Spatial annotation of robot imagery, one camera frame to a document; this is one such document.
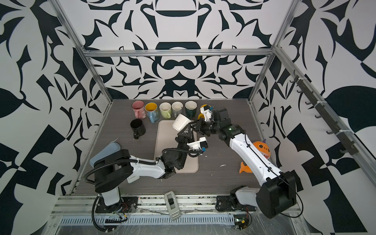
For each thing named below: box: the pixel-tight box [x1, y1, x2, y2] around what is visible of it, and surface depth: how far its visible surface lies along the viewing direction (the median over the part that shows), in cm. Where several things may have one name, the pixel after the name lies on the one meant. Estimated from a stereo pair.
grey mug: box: [171, 100, 184, 119], surface depth 105 cm
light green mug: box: [159, 101, 172, 119], surface depth 105 cm
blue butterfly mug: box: [144, 101, 160, 124], surface depth 104 cm
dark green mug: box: [184, 99, 198, 119], surface depth 107 cm
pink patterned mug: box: [131, 99, 148, 120], surface depth 104 cm
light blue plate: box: [89, 141, 121, 168], surface depth 91 cm
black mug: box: [130, 118, 146, 140], surface depth 99 cm
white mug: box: [171, 113, 192, 132], surface depth 77 cm
